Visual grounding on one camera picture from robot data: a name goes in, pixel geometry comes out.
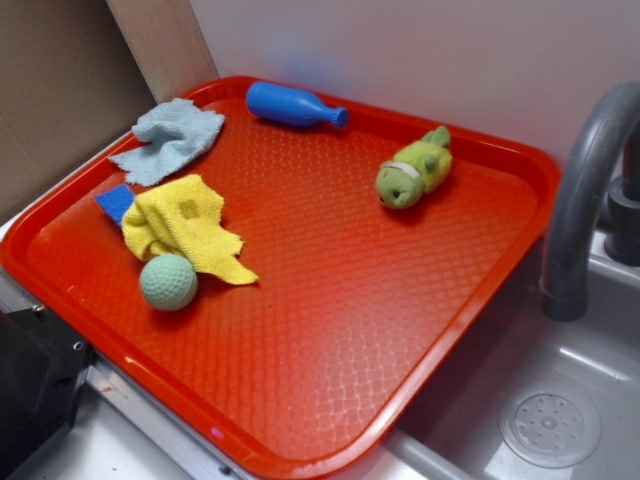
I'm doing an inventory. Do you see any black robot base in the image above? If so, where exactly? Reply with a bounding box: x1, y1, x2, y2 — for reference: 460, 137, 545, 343
1, 306, 93, 479

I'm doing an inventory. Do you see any green dimpled ball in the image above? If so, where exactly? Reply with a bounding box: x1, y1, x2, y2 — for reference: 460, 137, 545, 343
139, 254, 198, 311

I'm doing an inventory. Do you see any blue plastic bottle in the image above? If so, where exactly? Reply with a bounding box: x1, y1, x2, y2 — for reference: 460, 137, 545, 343
246, 81, 350, 128

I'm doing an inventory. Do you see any grey sink basin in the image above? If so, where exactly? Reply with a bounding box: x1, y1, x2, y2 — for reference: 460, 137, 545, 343
385, 247, 639, 479

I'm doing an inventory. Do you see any wooden board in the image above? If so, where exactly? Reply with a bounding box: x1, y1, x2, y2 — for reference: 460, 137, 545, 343
106, 0, 218, 103

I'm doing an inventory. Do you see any blue sponge block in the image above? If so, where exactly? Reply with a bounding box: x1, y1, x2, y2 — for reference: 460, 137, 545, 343
95, 184, 135, 227

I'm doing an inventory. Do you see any brown cardboard panel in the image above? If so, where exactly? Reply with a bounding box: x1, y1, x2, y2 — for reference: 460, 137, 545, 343
1, 1, 155, 221

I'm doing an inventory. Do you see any red plastic tray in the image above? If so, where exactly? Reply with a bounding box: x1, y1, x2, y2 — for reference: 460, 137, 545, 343
1, 77, 560, 479

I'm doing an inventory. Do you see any grey faucet spout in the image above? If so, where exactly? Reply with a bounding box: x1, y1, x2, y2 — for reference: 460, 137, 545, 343
540, 80, 639, 321

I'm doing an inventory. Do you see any yellow cloth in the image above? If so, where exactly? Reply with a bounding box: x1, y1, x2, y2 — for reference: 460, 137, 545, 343
122, 174, 258, 285

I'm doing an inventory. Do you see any dark faucet handle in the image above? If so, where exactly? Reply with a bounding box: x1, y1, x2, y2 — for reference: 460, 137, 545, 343
604, 126, 639, 267

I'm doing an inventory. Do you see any light blue cloth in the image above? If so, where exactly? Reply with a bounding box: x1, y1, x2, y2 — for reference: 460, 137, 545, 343
110, 98, 225, 187

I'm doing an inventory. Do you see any green plush toy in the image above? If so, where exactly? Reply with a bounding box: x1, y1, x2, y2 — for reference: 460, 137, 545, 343
375, 125, 453, 210

